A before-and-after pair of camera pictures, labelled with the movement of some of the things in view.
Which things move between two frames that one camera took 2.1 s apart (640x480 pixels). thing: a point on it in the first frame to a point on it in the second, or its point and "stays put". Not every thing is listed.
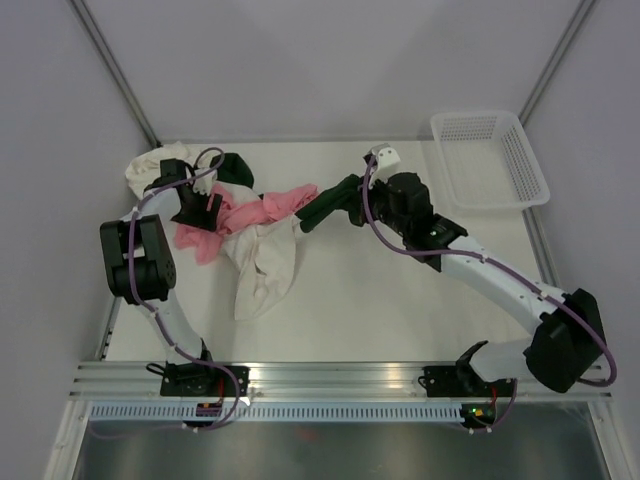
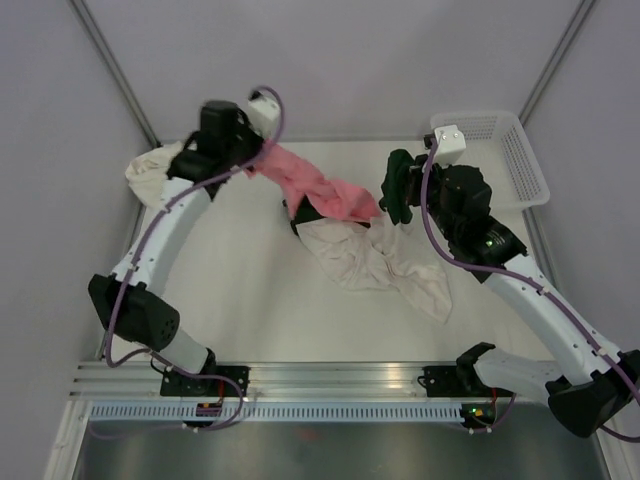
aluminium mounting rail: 289,381 stays put
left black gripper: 205,221 to 244,125
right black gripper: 381,184 to 414,181
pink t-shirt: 278,203 to 300,181
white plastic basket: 488,161 stays put
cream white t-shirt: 145,168 stays put
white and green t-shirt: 280,236 to 384,253
